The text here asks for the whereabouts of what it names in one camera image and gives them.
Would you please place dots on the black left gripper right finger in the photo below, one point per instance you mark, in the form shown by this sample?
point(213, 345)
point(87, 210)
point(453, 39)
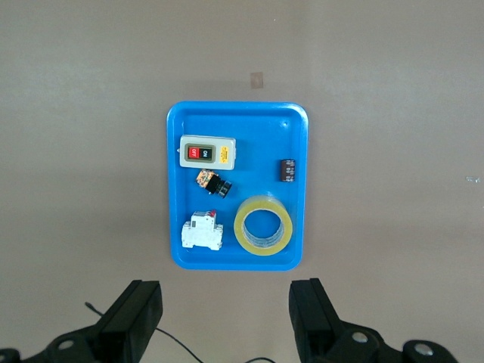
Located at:
point(317, 325)

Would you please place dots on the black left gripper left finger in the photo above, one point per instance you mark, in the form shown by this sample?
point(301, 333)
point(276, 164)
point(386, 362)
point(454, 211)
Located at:
point(128, 325)

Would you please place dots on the yellow tape roll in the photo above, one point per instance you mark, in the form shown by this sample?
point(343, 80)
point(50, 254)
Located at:
point(261, 203)

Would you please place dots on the small clear tape bit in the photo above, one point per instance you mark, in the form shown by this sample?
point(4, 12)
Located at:
point(472, 179)

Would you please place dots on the brown tape patch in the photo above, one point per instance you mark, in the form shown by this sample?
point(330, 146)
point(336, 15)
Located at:
point(256, 80)

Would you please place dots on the white circuit breaker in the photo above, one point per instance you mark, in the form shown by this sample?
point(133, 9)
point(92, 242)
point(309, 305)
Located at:
point(200, 234)

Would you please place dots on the black orange push button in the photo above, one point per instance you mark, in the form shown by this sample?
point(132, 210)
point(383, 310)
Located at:
point(213, 184)

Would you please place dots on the blue plastic tray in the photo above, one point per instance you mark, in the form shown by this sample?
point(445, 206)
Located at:
point(261, 128)

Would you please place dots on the grey on-off switch box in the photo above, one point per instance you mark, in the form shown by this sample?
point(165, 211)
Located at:
point(206, 141)

